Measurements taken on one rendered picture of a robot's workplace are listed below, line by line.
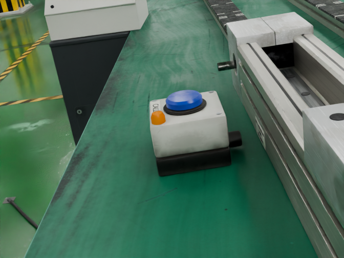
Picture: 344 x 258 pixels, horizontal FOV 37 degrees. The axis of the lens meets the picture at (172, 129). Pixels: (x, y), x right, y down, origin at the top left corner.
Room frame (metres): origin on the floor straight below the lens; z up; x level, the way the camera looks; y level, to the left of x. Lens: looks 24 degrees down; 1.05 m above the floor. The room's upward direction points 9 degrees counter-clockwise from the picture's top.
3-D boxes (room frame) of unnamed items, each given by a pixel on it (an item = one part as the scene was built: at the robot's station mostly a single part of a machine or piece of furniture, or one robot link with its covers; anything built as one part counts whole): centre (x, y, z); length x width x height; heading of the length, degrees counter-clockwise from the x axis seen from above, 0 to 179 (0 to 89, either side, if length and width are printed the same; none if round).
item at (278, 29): (0.68, -0.14, 0.83); 0.12 x 0.09 x 0.10; 89
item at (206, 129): (0.52, -0.03, 0.81); 0.10 x 0.08 x 0.06; 89
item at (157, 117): (0.49, 0.01, 0.85); 0.02 x 0.02 x 0.01
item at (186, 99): (0.52, -0.02, 0.84); 0.04 x 0.04 x 0.02
